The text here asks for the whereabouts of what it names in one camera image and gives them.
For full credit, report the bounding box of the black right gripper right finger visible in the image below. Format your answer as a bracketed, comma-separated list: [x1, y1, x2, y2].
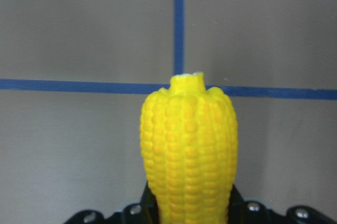
[229, 185, 272, 224]

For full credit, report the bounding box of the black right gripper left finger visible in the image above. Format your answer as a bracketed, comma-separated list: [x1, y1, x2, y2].
[113, 182, 160, 224]

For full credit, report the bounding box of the yellow corn cob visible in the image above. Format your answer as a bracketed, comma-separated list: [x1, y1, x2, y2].
[140, 72, 238, 223]

